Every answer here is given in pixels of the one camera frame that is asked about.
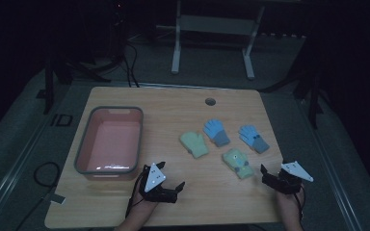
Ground white metal stand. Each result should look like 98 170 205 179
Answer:
171 0 267 81

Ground plain green mitten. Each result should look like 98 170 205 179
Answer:
178 131 210 160

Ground person's right hand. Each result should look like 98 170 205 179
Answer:
276 187 304 213

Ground pink bin with grey rim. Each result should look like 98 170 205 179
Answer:
73 106 145 181

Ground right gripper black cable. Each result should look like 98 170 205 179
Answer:
296 186 306 222

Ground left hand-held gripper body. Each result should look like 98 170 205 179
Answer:
139 162 179 204

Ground black cables behind table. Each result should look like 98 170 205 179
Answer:
121 38 141 89

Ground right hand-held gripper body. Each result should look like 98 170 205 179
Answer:
262 160 314 195

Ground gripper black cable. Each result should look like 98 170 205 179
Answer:
296 186 306 222
124 172 147 219

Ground black floor cable with tag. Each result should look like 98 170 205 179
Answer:
14 161 66 231

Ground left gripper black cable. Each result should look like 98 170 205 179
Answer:
124 172 147 219

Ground person's left hand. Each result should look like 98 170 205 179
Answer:
130 189 159 211

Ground black tripod stand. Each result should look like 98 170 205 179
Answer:
35 3 112 116
259 35 327 130

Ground green mitten with cartoon patch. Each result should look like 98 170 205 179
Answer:
222 147 255 180

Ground plain blue glove grey cuff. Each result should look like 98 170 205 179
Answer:
202 118 231 148

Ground blue glove with dark patch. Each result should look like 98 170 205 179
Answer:
238 124 271 155

